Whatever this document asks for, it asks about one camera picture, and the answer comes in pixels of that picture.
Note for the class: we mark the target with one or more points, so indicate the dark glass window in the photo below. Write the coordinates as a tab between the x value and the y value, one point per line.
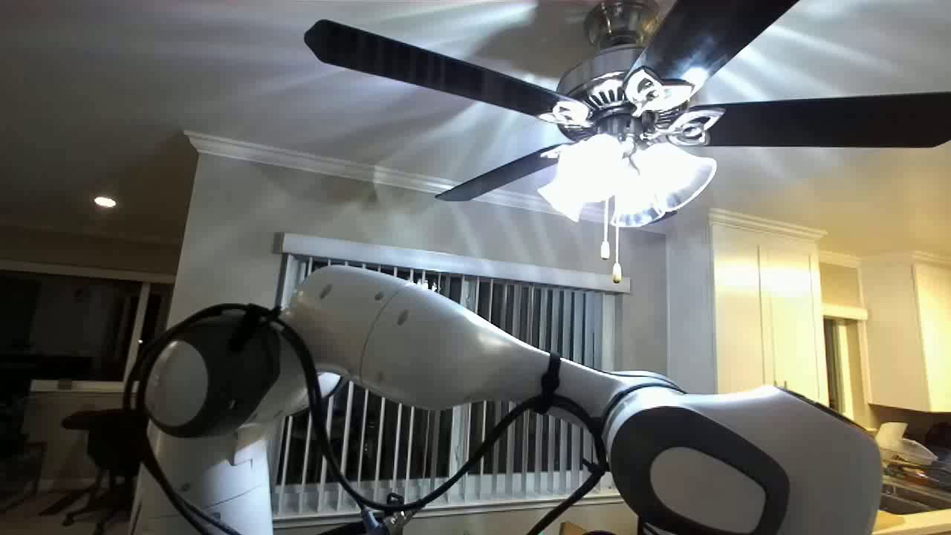
59	317

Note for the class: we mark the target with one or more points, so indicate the frosted glass lamp shade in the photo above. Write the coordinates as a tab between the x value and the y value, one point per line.
579	179
685	174
636	204

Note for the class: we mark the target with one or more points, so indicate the tall white cabinet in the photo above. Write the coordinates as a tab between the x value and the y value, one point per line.
761	308

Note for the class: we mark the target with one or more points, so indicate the round recessed ceiling light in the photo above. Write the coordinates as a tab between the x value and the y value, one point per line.
105	201

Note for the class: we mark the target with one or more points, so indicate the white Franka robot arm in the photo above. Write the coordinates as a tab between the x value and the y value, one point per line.
416	336

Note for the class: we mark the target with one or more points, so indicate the silver ceiling fan housing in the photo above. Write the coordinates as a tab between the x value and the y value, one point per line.
605	85

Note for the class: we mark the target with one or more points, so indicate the dark wooden fan blade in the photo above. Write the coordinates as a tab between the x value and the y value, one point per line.
493	177
426	63
707	35
833	121

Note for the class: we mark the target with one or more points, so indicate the dark office chair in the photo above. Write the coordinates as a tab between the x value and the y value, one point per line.
105	440

